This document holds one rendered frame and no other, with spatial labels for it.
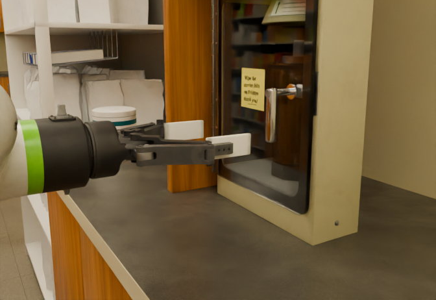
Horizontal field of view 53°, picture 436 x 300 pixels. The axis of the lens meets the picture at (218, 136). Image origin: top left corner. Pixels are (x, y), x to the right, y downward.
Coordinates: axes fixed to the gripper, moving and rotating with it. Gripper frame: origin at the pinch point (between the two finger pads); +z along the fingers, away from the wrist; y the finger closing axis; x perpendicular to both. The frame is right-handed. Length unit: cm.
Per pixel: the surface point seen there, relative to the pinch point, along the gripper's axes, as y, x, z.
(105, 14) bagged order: 122, -27, 20
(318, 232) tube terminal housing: -5.4, 17.5, 16.9
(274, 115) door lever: -1.0, -2.7, 10.0
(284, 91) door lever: -0.8, -6.5, 12.2
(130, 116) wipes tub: 66, 6, 10
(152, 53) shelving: 165, -11, 58
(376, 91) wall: 18, -3, 59
